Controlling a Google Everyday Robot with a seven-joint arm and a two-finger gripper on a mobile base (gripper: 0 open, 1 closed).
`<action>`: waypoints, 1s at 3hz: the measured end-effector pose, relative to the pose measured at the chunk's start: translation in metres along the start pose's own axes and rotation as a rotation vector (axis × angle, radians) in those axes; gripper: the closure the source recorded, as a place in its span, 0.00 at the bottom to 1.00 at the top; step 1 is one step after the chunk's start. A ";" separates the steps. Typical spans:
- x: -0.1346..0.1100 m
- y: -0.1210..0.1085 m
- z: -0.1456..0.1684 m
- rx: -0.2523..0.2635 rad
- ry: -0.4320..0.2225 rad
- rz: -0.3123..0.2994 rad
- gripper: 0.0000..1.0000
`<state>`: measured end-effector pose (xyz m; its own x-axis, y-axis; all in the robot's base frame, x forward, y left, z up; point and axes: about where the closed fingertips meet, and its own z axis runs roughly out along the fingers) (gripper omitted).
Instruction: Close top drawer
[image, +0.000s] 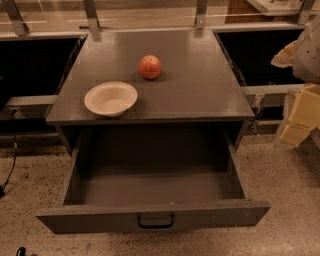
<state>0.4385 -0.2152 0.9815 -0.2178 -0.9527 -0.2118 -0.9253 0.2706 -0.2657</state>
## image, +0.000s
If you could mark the grey drawer cabinet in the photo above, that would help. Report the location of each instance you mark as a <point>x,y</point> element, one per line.
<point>196,82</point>

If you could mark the grey top drawer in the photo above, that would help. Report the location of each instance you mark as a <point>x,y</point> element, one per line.
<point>118,173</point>

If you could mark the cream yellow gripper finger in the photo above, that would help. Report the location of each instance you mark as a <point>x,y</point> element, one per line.
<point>285,57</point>

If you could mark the red orange apple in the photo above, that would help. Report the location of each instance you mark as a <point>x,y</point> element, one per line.
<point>150,67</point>

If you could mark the white paper bowl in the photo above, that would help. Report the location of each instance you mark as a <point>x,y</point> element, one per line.
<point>111,99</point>

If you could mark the black top drawer handle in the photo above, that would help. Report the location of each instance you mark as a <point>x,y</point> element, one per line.
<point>152,222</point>

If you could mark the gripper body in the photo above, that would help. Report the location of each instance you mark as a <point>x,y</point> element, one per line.
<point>308,58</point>

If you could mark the black object bottom left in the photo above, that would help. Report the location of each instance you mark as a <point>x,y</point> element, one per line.
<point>21,251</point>

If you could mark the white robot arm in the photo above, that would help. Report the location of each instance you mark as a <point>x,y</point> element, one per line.
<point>303,56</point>

